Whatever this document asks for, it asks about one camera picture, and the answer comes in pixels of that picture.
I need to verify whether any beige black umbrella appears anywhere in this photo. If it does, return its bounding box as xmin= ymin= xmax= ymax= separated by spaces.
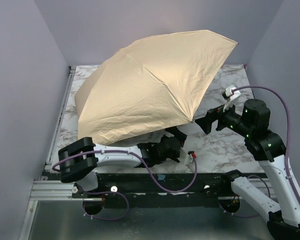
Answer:
xmin=74 ymin=29 xmax=238 ymax=146

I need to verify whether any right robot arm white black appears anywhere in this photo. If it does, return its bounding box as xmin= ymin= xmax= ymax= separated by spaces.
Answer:
xmin=195 ymin=99 xmax=300 ymax=240

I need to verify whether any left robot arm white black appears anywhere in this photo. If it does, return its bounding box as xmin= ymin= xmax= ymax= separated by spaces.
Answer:
xmin=52 ymin=127 xmax=191 ymax=191

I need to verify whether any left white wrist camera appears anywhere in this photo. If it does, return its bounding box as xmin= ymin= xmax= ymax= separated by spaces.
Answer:
xmin=177 ymin=147 xmax=196 ymax=166

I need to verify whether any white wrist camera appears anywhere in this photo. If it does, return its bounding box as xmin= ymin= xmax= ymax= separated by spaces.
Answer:
xmin=177 ymin=147 xmax=196 ymax=166
xmin=221 ymin=85 xmax=241 ymax=112

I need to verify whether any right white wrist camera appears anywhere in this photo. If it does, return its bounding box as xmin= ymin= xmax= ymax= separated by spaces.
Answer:
xmin=221 ymin=85 xmax=241 ymax=112

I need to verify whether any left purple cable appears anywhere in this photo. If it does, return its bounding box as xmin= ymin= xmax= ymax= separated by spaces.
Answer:
xmin=52 ymin=148 xmax=198 ymax=221

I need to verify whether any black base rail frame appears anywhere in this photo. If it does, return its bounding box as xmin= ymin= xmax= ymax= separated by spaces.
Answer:
xmin=41 ymin=168 xmax=250 ymax=210

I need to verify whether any aluminium frame rail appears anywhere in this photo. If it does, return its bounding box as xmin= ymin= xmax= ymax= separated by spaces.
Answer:
xmin=17 ymin=65 xmax=77 ymax=240

